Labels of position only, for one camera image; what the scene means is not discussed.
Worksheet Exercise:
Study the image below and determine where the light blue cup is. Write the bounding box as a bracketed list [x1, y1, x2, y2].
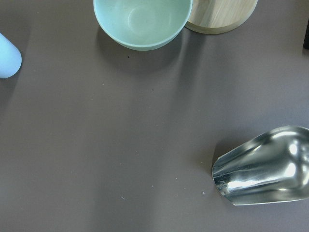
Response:
[0, 34, 22, 79]

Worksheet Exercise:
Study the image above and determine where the mint green bowl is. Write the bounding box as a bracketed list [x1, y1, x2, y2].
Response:
[93, 0, 193, 51]

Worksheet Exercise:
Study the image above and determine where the round wooden board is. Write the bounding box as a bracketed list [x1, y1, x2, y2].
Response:
[185, 0, 258, 35]

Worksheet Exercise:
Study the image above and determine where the shiny metal scoop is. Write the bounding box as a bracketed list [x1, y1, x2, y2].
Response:
[212, 126, 309, 205]

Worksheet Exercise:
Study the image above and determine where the black frame object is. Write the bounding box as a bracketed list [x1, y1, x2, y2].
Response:
[303, 24, 309, 50]

